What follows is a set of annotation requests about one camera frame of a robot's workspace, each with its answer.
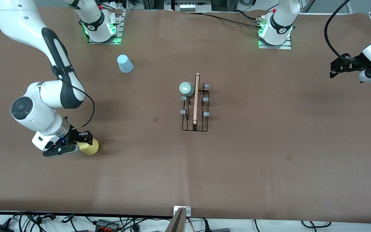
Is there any yellow plastic cup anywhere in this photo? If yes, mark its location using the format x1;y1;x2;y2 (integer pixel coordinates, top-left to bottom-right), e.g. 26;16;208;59
77;138;99;156

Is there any pale green plastic cup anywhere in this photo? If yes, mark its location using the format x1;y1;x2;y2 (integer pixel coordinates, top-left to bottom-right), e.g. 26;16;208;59
179;81;195;97

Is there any black wire cup holder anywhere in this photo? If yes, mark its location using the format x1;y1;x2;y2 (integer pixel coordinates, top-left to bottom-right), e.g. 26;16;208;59
180;73;210;132

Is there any light blue plastic cup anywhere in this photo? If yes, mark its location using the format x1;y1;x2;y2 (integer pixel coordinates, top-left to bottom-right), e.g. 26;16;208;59
117;54;134;73

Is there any black orange connector box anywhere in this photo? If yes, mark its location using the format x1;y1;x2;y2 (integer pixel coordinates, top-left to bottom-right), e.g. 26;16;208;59
95;219;120;231

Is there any grey aluminium profile bar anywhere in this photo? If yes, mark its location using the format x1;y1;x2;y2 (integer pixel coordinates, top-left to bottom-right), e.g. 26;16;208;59
165;207;186;232

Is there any large brown table mat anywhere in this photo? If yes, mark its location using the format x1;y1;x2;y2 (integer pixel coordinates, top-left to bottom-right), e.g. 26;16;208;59
0;6;371;224

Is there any white power strip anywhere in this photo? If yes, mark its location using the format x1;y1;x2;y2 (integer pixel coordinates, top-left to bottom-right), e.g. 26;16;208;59
165;0;212;12

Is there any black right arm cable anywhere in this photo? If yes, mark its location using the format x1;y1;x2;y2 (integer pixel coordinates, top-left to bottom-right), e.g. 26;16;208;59
52;64;96;128

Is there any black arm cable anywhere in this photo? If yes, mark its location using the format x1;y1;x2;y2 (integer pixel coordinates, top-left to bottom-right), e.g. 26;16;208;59
324;0;352;60
52;64;96;128

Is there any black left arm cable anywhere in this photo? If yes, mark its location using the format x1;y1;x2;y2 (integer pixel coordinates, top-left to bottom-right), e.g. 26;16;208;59
324;0;352;60

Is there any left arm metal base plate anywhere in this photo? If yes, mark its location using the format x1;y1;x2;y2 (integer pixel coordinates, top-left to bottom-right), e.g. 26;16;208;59
258;35;292;50

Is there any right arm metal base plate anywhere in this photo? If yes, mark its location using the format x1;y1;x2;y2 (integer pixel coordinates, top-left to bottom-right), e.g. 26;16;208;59
87;10;124;44

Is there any silver camera mount plate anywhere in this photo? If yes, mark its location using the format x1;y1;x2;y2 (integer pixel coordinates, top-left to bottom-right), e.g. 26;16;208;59
174;206;192;217

